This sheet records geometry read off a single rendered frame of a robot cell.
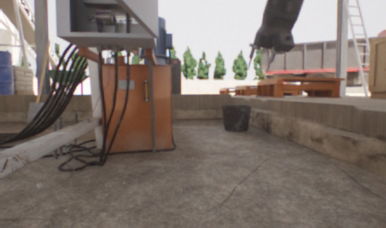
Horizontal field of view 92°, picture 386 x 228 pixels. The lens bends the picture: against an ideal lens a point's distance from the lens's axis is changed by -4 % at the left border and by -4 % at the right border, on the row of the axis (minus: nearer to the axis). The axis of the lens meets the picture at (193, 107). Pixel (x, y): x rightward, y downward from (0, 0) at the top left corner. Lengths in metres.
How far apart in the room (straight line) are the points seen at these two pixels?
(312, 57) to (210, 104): 6.40
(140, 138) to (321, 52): 8.32
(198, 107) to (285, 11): 2.80
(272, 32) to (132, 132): 1.15
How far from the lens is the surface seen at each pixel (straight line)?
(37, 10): 6.06
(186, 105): 3.15
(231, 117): 2.09
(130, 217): 0.77
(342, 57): 7.09
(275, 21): 0.48
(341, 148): 1.47
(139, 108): 1.40
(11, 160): 0.74
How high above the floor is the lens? 0.41
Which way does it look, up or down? 4 degrees down
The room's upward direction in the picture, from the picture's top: straight up
